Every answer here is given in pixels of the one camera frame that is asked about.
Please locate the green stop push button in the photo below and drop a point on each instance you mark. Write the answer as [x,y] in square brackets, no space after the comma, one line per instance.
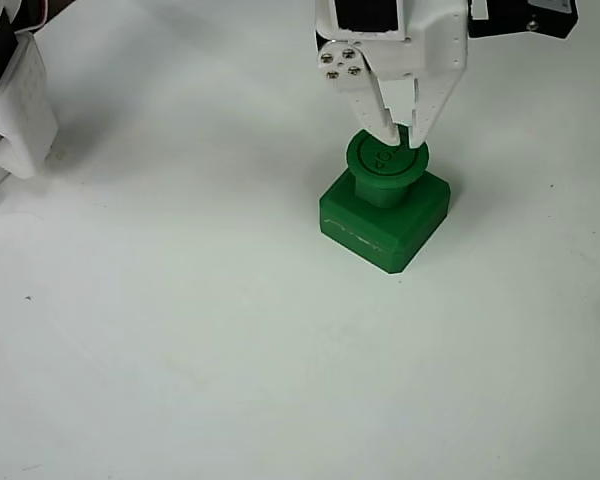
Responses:
[380,235]

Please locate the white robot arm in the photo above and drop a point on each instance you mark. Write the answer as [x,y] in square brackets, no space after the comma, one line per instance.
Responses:
[22,100]

